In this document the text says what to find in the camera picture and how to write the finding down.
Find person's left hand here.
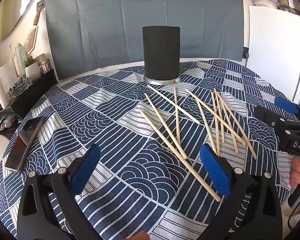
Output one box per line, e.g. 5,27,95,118
129,231,150,240

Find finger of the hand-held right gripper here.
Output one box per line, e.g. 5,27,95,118
254,105,300,136
274,96,300,124

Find metal pot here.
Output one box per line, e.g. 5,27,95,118
277,0,300,15

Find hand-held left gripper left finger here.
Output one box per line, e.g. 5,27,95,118
16,144,102,240

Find crumpled packets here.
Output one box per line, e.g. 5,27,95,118
0,112,18,133

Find black cylindrical utensil holder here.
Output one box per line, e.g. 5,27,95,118
142,26,182,85

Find oval wall mirror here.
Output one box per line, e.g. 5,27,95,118
0,0,40,43

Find grey-blue padded panel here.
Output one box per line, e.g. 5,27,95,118
44,0,247,80

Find blue white patterned tablecloth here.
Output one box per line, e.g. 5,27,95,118
0,59,300,240

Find group of wooden chopsticks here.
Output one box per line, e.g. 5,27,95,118
139,84,258,202

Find white refrigerator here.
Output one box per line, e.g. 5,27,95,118
242,5,300,103

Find white spray bottle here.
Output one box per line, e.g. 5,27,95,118
14,43,27,77

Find clear glass dish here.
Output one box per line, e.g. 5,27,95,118
7,76,32,99

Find white bowl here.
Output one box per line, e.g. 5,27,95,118
254,0,278,9

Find succulent in white pot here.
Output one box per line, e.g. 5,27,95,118
24,56,42,81

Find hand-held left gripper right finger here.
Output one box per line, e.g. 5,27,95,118
199,144,283,240

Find wooden hairbrush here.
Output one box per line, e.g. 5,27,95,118
24,4,44,55

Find black cable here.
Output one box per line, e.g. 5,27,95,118
287,200,300,231

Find black shelf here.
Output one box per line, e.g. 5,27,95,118
11,69,58,119

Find person's right hand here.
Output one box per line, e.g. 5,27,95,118
289,156,300,190

